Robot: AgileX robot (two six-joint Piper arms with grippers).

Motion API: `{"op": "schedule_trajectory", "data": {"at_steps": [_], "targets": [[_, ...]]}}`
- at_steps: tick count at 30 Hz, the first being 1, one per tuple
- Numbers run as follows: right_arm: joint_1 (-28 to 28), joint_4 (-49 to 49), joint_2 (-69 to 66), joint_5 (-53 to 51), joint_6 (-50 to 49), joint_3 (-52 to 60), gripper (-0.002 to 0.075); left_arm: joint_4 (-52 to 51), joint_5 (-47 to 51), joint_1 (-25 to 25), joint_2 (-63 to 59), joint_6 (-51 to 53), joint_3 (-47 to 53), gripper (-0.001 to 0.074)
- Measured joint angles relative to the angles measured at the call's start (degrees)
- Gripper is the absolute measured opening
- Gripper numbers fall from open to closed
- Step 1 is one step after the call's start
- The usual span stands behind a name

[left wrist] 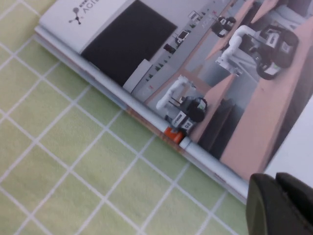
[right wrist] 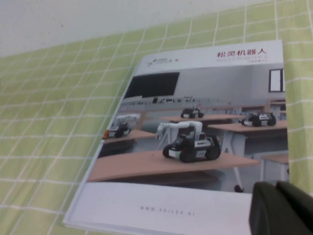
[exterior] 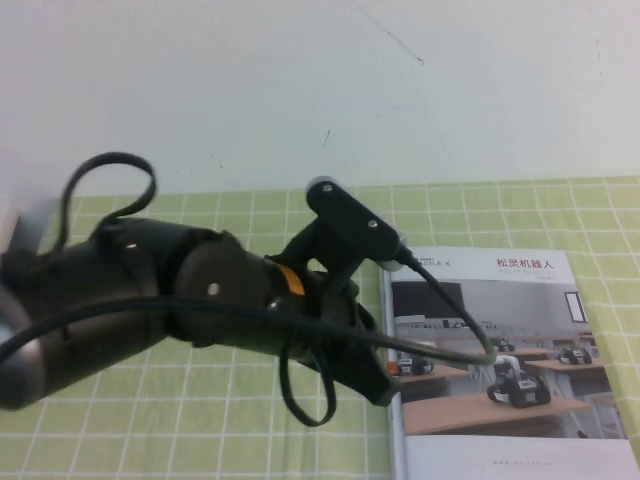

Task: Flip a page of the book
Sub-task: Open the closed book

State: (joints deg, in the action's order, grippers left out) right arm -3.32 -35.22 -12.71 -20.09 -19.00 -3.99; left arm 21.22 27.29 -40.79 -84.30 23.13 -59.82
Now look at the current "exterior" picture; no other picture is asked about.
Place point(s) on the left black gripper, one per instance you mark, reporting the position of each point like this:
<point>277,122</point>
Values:
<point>325,320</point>

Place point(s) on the AgileX robot brochure book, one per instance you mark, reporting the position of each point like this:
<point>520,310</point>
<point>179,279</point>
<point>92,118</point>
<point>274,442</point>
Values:
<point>525,425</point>

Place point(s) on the green checked tablecloth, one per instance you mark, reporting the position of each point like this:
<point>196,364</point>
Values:
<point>200,450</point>

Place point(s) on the white panel with dark side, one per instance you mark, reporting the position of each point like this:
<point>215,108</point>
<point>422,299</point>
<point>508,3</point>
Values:
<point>5,220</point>

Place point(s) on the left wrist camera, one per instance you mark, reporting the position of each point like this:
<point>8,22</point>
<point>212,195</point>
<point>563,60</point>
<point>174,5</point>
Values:
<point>350,215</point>

